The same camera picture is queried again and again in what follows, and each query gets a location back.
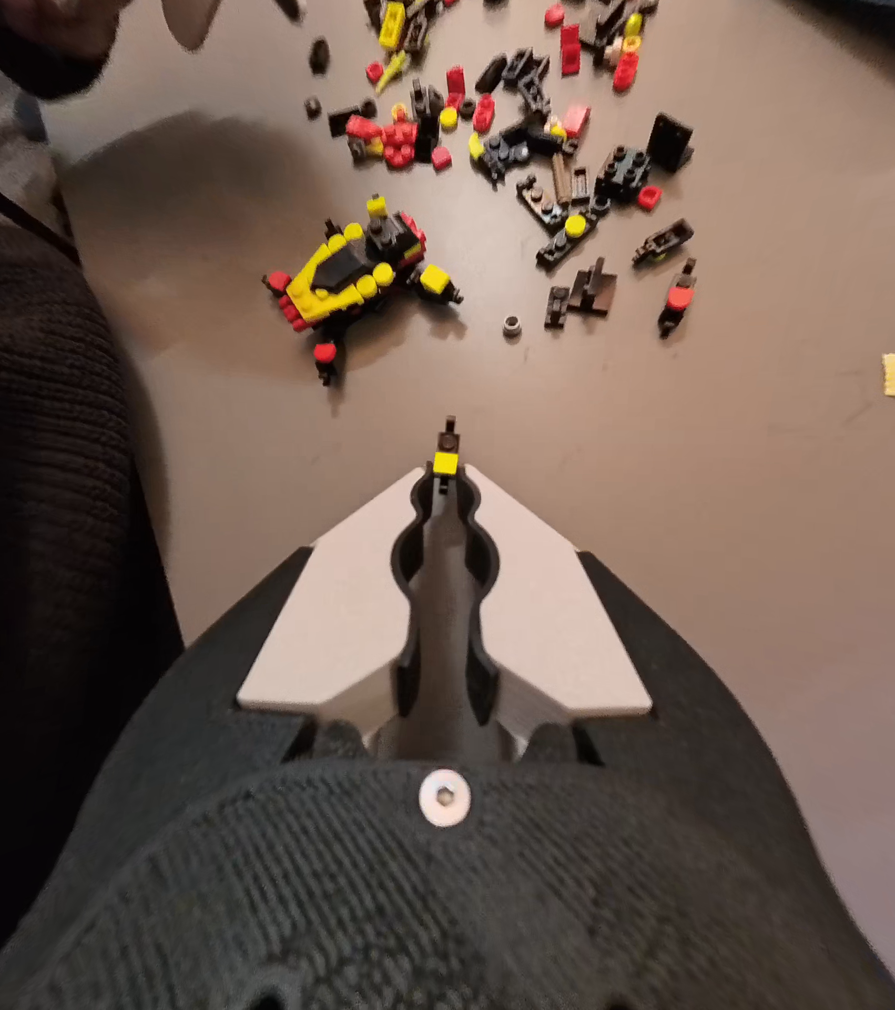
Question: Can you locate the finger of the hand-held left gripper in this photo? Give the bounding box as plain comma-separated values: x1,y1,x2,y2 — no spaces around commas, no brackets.
162,0,221,51

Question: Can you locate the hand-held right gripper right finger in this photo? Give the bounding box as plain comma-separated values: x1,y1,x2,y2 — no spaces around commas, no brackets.
459,464,655,752

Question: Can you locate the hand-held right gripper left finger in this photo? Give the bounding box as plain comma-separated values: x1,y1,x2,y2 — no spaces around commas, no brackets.
235,466,428,744

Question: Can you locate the small black yellow lego piece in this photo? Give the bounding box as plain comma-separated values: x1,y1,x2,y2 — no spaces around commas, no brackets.
430,414,464,497

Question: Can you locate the pile of lego pieces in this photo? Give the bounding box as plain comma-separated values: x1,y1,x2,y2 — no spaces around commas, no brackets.
301,0,703,340

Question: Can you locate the black yellow red lego model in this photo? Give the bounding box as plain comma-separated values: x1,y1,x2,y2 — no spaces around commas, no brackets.
260,193,466,388

